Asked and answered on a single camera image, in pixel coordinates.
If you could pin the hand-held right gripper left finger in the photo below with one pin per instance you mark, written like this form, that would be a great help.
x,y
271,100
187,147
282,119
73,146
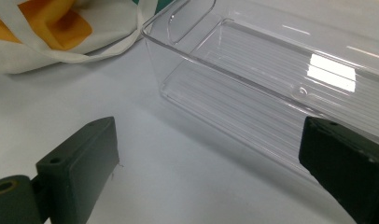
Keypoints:
x,y
75,174

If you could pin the clear plastic bin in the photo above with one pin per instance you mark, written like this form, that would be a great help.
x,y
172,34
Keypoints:
x,y
246,81

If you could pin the white tote bag orange print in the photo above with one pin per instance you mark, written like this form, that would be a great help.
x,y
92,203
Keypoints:
x,y
94,46

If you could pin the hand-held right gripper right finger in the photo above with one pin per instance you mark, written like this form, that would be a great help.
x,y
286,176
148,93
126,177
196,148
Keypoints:
x,y
346,161

